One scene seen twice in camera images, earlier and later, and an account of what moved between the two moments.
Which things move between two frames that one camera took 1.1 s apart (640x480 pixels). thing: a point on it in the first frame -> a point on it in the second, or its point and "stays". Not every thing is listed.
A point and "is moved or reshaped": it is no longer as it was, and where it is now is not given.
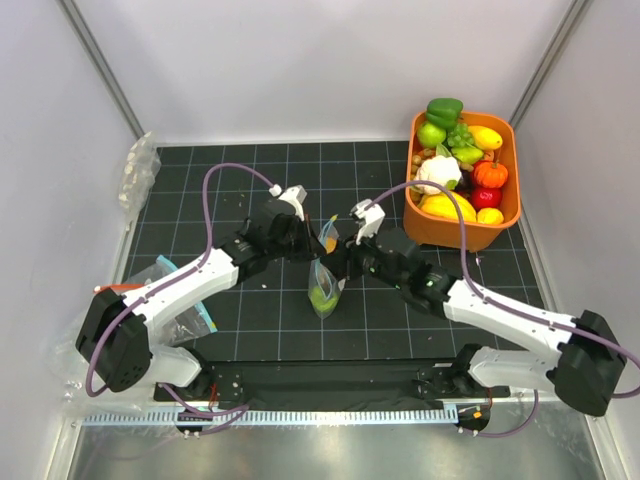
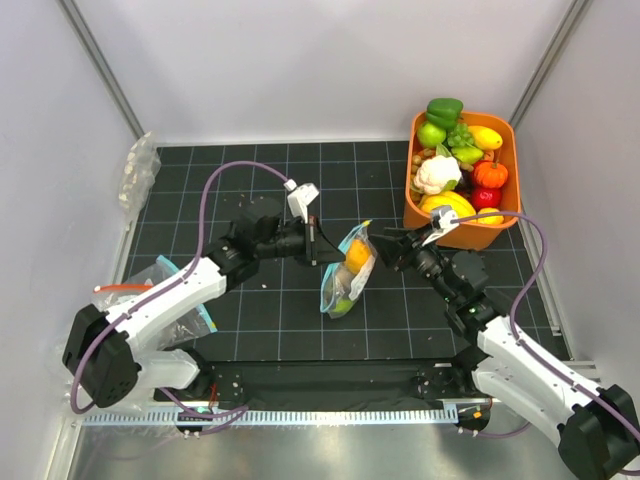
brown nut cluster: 419,158 stays
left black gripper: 311,248 stays
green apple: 431,135 stays
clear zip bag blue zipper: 325,289 is moved or reshaped
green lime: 321,302 -> 342,305
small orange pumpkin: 490,175 stays
